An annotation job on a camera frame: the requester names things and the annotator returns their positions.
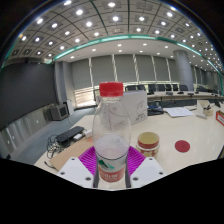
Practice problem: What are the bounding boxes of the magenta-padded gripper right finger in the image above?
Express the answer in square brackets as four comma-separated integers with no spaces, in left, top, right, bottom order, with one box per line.
[124,145,167,190]

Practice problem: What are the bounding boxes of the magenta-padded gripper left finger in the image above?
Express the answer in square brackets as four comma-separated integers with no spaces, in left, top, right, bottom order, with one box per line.
[57,145,100,190]

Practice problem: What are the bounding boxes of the clear red-capped water bottle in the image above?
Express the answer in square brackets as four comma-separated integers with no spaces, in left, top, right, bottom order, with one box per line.
[92,81,132,184]

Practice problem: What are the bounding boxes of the red and cream mug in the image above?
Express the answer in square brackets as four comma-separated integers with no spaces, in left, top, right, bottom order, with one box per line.
[136,131,161,158]

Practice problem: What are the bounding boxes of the flat round red coaster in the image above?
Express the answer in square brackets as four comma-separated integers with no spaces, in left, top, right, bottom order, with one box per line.
[174,139,191,154]

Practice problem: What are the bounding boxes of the black bag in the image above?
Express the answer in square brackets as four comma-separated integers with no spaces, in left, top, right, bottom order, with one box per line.
[146,104,165,117]

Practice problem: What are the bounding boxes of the grey box monitor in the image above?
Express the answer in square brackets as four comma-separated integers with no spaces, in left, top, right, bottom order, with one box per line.
[49,104,70,122]

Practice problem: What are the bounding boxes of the white cardboard box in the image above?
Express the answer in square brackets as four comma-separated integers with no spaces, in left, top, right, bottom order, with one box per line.
[94,89,149,126]

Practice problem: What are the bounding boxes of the white paper sheets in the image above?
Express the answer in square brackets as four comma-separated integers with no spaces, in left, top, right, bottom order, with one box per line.
[163,106,195,119]

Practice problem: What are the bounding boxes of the white remote control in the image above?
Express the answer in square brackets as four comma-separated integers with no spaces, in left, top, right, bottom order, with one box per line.
[194,112,208,120]

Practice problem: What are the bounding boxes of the row of black office chairs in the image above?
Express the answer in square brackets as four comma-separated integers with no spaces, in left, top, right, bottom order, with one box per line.
[124,83,210,94]

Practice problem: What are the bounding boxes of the long curved conference desk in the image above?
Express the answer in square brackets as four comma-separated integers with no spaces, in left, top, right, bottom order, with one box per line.
[146,89,224,108]

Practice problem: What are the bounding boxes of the small beige cardboard box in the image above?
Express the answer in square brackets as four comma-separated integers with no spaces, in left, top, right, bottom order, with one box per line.
[195,99,215,117]

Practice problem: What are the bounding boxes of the group of ceiling lights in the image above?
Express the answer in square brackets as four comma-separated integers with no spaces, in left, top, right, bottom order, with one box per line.
[13,0,218,58]

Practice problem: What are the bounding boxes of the black power strip with cables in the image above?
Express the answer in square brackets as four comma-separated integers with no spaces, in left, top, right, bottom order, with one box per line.
[46,125,86,159]

